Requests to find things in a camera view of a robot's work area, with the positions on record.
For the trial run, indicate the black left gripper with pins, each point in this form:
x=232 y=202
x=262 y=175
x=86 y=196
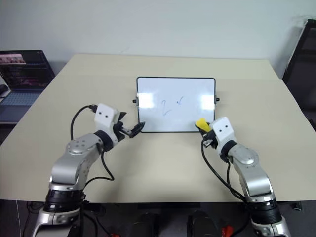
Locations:
x=121 y=133

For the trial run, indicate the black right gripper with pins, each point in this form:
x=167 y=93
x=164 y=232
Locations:
x=209 y=139

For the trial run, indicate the yellow whiteboard eraser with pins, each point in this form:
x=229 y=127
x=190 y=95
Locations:
x=202 y=124

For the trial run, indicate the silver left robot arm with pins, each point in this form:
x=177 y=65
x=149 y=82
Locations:
x=74 y=158

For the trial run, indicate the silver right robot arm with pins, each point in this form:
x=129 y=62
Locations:
x=249 y=170

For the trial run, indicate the small black-framed whiteboard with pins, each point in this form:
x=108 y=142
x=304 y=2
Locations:
x=175 y=108

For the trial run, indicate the dark rounded shape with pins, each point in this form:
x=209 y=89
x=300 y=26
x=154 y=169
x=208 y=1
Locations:
x=202 y=224

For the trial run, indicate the small red object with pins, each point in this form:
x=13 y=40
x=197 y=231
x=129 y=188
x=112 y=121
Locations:
x=227 y=232

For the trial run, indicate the open dark laptop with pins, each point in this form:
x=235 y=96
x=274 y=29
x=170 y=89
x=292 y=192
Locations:
x=22 y=71

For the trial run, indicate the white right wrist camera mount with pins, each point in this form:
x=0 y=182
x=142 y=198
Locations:
x=223 y=130

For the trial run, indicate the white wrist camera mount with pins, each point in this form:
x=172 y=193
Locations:
x=223 y=130
x=105 y=117

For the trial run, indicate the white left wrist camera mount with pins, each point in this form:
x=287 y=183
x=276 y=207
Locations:
x=105 y=117

